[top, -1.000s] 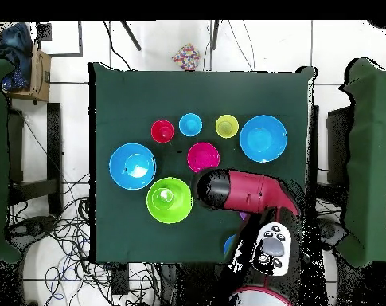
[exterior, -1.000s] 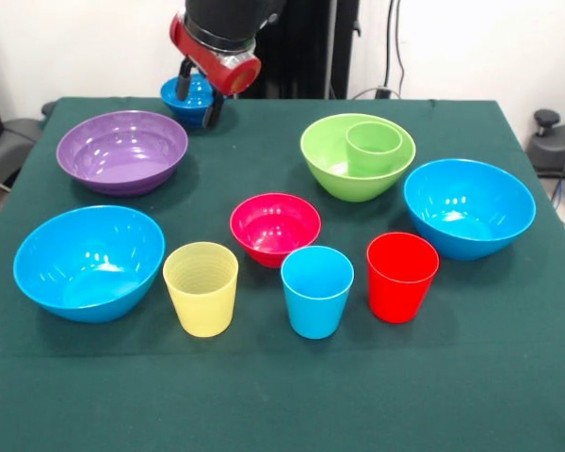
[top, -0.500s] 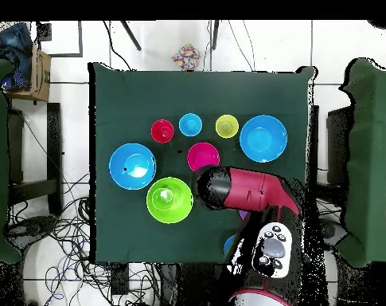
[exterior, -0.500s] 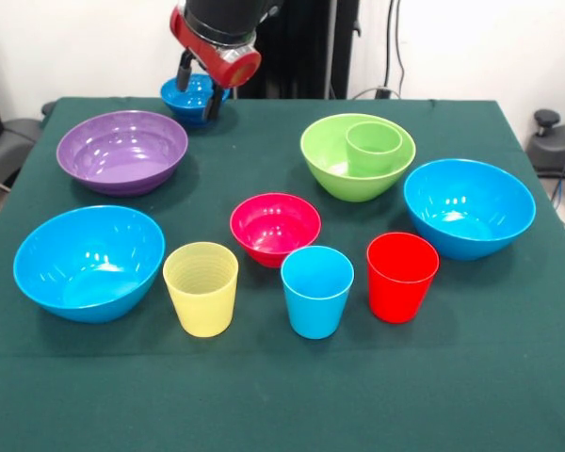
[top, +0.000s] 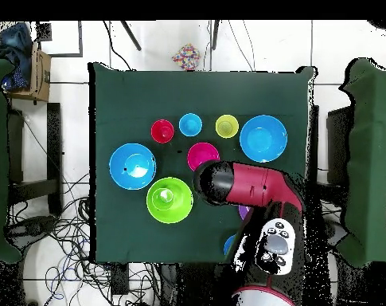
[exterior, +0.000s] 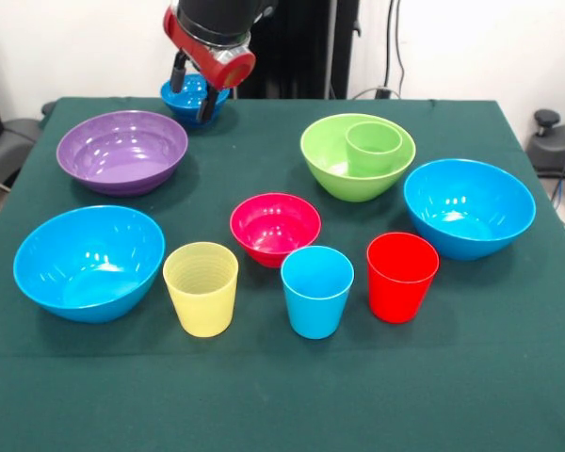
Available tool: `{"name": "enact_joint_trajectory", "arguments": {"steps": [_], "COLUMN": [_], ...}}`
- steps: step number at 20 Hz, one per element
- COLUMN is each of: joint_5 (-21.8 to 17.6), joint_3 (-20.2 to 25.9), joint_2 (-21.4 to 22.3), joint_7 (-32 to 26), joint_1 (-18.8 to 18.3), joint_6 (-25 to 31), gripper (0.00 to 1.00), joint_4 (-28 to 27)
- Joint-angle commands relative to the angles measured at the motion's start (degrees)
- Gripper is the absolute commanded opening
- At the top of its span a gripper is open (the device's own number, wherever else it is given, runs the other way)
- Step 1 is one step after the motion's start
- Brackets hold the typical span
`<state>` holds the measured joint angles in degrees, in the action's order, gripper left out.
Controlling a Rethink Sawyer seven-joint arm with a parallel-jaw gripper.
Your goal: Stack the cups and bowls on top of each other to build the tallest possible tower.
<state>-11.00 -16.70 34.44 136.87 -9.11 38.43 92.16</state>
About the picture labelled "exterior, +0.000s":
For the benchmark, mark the pink bowl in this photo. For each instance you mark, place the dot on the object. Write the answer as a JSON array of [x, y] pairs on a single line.
[[273, 226]]

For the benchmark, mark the yellow cup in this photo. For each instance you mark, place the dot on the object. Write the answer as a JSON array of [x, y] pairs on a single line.
[[202, 301]]

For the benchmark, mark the green bowl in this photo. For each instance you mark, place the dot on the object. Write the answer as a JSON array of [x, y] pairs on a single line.
[[353, 186]]

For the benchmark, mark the red cup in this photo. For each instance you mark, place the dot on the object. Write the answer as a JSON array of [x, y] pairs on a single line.
[[398, 287]]

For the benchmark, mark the grey pedestal foot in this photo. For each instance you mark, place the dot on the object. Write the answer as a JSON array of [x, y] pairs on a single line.
[[9, 146], [555, 146]]

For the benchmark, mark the dark green tablecloth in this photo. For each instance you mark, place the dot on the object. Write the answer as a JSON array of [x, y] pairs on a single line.
[[282, 391]]

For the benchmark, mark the purple bowl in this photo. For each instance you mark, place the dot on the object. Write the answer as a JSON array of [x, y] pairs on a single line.
[[122, 155]]

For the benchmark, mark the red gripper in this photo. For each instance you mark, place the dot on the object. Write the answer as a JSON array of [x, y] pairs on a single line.
[[202, 59]]

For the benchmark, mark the light blue cup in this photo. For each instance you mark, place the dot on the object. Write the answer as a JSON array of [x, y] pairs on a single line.
[[315, 306]]

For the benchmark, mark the small dark blue bowl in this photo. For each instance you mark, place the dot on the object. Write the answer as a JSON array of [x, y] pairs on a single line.
[[188, 101]]

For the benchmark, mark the large light blue bowl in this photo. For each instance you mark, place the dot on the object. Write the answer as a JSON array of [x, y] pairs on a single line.
[[89, 263], [468, 212]]

